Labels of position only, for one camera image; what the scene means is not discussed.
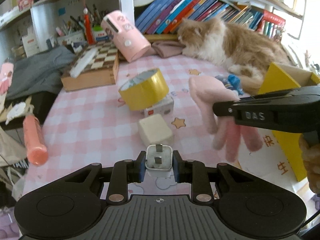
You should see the white charger plug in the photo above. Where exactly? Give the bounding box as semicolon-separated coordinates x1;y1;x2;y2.
145;144;173;178

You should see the blue plastic bag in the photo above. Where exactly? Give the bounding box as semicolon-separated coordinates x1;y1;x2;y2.
215;74;244;95

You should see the small white staples box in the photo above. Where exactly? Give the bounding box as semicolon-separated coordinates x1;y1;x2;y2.
143;95;174;117

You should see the pink plush toy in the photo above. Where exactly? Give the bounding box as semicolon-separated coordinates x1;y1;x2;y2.
189;76;263;163

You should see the yellow tape roll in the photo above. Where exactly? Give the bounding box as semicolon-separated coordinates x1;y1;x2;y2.
118;68;169;111

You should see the person's right hand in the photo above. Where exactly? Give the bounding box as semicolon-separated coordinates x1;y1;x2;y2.
299;135;320;194

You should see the yellow cardboard box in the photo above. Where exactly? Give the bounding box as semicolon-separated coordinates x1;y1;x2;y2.
258;62;319;181

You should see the cream eraser block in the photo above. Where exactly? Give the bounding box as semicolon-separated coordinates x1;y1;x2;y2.
137;114;174;147

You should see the pink checkered tablecloth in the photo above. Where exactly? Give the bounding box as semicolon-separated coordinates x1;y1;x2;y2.
22;54;308;201

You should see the orange white cat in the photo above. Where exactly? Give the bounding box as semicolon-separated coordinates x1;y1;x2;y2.
177;17;292;95

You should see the pink tube bottle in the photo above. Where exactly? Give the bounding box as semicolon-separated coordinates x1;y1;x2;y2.
23;114;48;166

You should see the wooden chess board box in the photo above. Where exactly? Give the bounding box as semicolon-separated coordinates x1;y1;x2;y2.
61;41;119;92

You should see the white flat case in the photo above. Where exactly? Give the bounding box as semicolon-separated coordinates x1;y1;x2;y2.
69;48;98;78

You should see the pink cylindrical tin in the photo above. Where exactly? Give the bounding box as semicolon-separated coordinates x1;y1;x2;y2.
100;10;151;62

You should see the mauve folded cloth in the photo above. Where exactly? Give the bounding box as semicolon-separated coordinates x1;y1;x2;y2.
152;41;185;59

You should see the grey cloth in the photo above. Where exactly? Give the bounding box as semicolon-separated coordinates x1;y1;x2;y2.
6;46;76;100

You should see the red tassel ornament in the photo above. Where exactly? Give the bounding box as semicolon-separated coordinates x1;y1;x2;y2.
84;7;95;45

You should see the white pen holder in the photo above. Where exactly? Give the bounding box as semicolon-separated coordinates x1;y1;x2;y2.
57;30;85;45

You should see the pink glove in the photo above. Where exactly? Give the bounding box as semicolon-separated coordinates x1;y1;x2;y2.
0;62;14;95

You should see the row of books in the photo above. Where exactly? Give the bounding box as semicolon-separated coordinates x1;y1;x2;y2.
135;0;286;41

